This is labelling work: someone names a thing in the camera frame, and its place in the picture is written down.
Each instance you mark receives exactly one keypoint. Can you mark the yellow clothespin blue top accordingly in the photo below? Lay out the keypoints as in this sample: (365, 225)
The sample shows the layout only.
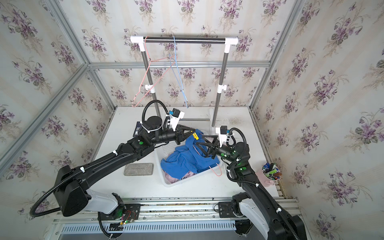
(195, 136)

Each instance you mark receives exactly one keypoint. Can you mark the pink wire hanger striped top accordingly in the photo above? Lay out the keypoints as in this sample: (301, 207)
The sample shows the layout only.
(150, 88)

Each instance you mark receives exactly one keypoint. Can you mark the light blue wire hanger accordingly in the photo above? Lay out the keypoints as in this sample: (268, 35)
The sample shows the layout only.
(178, 74)

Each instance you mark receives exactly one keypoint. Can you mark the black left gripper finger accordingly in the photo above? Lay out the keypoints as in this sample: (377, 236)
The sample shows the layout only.
(186, 135)
(186, 129)

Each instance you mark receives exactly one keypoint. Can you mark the pink wire hanger blue top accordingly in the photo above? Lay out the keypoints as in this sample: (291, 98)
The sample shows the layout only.
(213, 166)

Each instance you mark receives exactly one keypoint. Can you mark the white metal clothes rack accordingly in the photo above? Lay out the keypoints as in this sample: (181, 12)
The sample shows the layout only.
(227, 42)

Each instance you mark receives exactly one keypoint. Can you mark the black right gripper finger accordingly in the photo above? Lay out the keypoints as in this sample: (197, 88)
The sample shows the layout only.
(205, 149)
(211, 139)

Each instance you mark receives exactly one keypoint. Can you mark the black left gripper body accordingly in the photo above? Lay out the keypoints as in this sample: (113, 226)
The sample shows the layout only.
(178, 136)

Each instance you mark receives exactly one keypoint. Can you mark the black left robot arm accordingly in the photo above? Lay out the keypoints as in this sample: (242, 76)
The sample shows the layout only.
(72, 192)

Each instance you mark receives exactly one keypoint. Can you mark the blue tank top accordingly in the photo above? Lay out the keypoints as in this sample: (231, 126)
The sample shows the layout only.
(185, 159)

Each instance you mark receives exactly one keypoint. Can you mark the grey rectangular sponge pad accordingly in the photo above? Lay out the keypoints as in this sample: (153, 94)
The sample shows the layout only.
(140, 169)

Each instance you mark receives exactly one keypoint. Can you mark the white perforated plastic basket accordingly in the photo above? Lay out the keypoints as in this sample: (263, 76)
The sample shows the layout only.
(162, 153)

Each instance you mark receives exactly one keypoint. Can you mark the pink pen cup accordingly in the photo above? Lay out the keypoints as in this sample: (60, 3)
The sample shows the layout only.
(268, 174)

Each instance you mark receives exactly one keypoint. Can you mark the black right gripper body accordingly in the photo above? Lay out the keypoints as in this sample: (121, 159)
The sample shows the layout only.
(216, 151)

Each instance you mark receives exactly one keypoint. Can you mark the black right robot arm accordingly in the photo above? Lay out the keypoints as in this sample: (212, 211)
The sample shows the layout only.
(255, 202)

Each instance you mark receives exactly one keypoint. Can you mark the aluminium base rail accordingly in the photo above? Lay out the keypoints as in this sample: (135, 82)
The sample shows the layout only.
(157, 216)

